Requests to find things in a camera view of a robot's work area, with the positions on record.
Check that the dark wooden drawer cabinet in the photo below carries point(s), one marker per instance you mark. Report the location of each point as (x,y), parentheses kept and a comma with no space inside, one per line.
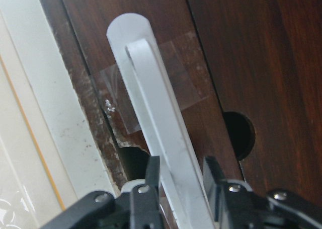
(247,71)

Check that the cream plastic storage box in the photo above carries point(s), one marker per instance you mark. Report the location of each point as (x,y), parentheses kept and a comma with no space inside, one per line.
(49,159)

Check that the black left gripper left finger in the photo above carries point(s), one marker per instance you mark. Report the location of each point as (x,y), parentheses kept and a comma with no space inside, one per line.
(138,208)

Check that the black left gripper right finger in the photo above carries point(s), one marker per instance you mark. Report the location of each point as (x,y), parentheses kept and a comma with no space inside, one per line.
(234,204)

